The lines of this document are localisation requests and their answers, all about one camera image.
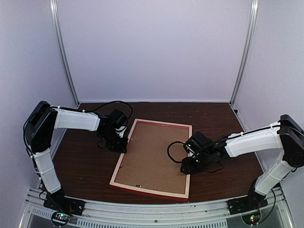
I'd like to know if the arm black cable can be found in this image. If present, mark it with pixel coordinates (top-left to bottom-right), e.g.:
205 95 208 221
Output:
80 101 133 124
167 141 225 173

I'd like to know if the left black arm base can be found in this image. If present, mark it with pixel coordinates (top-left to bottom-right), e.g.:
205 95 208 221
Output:
43 189 85 216

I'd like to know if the left circuit board with leds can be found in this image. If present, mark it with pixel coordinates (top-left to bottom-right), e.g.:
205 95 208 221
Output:
51 211 71 226

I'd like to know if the red wooden picture frame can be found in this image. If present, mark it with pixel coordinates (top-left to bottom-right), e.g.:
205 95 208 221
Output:
109 118 193 202

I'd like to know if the left aluminium corner post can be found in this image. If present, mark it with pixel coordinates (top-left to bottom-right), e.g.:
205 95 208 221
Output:
49 0 80 107

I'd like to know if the front aluminium rail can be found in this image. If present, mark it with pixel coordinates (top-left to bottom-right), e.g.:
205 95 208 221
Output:
17 187 299 228

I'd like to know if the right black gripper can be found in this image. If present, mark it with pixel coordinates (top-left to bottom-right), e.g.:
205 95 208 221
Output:
180 152 212 175

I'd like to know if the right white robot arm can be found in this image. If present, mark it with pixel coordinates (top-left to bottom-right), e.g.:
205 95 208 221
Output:
180 114 304 210

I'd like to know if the brown cardboard backing board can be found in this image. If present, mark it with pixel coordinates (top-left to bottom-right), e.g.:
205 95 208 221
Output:
113 122 190 194

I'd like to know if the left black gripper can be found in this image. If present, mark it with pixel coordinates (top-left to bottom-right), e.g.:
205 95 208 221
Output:
101 129 128 153

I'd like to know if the circuit board with leds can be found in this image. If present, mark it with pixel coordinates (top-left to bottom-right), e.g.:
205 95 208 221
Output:
242 214 261 226
51 211 71 226

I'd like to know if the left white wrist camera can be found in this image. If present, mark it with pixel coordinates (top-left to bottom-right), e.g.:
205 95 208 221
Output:
115 126 127 138

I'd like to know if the right circuit board with leds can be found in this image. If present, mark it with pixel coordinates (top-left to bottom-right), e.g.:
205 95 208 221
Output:
242 214 261 226

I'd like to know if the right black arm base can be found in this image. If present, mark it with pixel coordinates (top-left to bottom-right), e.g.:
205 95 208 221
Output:
227 179 268 215

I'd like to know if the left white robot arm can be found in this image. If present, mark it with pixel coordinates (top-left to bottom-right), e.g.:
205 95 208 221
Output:
23 101 130 211

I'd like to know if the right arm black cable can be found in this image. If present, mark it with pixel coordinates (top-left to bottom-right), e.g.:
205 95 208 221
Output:
167 141 225 173

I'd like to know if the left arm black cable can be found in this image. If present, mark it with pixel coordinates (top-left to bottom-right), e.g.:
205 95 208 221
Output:
80 101 133 124

